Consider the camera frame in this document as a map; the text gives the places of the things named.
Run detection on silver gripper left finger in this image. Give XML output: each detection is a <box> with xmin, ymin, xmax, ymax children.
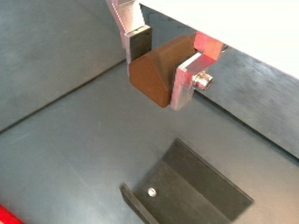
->
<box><xmin>104</xmin><ymin>0</ymin><xmax>153</xmax><ymax>67</ymax></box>

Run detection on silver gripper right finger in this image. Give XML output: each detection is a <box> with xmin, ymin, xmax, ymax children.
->
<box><xmin>170</xmin><ymin>31</ymin><xmax>222</xmax><ymax>110</ymax></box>

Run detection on brown three prong object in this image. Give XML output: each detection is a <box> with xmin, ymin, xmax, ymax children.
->
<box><xmin>128</xmin><ymin>34</ymin><xmax>194</xmax><ymax>108</ymax></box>

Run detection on black curved fixture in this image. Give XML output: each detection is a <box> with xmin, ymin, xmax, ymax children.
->
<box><xmin>118</xmin><ymin>139</ymin><xmax>253</xmax><ymax>224</ymax></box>

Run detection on red block with shaped holes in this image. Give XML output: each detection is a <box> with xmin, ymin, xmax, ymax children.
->
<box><xmin>0</xmin><ymin>205</ymin><xmax>24</xmax><ymax>224</ymax></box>

